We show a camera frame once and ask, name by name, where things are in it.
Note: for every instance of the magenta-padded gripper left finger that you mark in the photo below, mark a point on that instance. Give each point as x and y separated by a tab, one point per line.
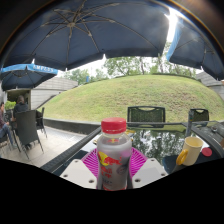
78	171

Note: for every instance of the person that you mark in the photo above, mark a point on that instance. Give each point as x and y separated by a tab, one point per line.
3	125
20	106

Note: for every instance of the navy umbrella with blue rim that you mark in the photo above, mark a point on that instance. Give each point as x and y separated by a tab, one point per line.
23	75

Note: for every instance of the yellow mug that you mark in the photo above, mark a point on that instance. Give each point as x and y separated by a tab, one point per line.
191	150

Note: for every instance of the dark woven patio chair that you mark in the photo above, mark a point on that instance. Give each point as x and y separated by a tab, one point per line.
199	115
26	130
146	115
41	121

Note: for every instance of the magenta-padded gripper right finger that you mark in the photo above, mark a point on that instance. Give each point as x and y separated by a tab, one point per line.
150	171

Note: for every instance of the red-capped clear drink bottle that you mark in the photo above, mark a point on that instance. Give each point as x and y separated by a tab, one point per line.
114	156

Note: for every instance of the large navy patio umbrella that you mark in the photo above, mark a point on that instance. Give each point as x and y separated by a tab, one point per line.
200	46
86	30

